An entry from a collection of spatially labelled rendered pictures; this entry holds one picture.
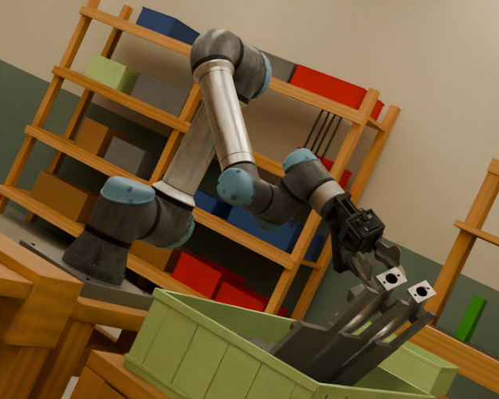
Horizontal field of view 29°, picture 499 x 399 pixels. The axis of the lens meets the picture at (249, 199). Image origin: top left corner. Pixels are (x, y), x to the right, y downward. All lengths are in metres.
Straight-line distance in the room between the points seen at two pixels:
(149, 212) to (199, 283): 5.18
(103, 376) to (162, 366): 0.13
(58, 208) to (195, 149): 6.17
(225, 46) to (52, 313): 0.72
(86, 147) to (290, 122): 1.79
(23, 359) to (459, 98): 5.80
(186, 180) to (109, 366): 0.56
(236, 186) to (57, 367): 0.54
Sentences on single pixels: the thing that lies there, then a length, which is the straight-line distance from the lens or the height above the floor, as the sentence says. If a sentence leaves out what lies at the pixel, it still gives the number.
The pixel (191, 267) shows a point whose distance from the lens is 7.44.
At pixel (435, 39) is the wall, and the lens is 7.65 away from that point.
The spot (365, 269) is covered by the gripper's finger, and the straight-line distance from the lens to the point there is 1.97.
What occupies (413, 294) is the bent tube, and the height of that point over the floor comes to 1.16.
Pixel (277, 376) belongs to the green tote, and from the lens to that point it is 1.76.
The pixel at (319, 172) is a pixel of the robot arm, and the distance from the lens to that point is 2.05.
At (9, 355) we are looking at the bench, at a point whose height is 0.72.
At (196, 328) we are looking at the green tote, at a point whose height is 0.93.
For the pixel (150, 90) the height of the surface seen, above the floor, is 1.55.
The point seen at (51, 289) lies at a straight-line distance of 1.91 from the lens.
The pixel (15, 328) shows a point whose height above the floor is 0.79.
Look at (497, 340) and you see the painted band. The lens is 6.99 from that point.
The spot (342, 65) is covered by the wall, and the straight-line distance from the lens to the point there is 7.88.
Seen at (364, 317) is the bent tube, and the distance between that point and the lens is 2.06.
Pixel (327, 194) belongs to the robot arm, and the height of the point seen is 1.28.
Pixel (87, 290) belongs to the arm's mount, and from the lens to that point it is 2.11.
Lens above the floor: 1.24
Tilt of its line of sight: 1 degrees down
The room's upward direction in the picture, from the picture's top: 25 degrees clockwise
